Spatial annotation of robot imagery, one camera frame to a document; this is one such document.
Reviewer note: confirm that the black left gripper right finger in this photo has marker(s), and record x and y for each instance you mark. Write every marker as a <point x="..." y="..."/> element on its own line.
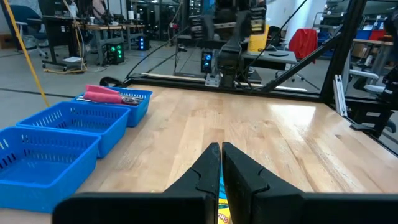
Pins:
<point x="280" y="205"/>

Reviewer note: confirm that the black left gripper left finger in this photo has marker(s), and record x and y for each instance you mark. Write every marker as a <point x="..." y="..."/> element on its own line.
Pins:
<point x="174" y="205"/>

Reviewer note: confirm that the yellow crayon box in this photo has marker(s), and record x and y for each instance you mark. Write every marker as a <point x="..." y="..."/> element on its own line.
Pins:
<point x="224" y="213"/>

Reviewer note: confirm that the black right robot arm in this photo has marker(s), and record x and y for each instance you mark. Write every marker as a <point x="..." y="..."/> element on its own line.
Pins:
<point x="230" y="59"/>

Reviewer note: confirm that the blue plastic slotted bin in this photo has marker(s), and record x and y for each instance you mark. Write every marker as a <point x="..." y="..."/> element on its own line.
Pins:
<point x="138" y="109"/>
<point x="43" y="169"/>
<point x="81" y="119"/>

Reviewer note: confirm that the silver aluminium extrusion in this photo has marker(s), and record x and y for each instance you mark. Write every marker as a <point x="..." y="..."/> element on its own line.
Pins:
<point x="340" y="95"/>

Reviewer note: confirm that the grey table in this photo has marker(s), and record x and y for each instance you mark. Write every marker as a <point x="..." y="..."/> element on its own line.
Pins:
<point x="270" y="57"/>

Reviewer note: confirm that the computer tower blue fan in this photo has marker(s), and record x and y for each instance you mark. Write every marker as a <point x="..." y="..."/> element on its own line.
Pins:
<point x="207" y="60"/>

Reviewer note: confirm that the computer tower green lights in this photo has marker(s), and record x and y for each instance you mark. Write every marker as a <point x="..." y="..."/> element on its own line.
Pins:
<point x="115" y="53"/>

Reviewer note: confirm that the yellow bin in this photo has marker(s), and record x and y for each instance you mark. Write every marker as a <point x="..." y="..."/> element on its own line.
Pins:
<point x="258" y="42"/>

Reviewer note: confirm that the chair with red cloth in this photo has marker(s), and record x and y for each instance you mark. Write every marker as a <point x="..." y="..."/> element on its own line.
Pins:
<point x="303" y="42"/>

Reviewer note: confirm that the computer tower blue lights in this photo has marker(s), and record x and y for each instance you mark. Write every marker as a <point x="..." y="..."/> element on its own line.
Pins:
<point x="143" y="42"/>

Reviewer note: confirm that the wooden-topped workbench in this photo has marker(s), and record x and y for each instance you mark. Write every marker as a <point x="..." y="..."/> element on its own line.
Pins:
<point x="102" y="27"/>

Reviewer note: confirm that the black rolling desk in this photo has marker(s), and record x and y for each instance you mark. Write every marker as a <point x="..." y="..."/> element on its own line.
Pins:
<point x="59" y="31"/>

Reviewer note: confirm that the person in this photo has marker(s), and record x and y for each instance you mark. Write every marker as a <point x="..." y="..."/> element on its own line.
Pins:
<point x="99" y="9"/>

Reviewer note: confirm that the blue office chair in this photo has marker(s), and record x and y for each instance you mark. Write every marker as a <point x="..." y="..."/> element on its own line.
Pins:
<point x="23" y="15"/>

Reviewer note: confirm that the black aluminium table frame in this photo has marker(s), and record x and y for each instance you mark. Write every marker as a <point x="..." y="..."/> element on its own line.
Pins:
<point x="343" y="46"/>

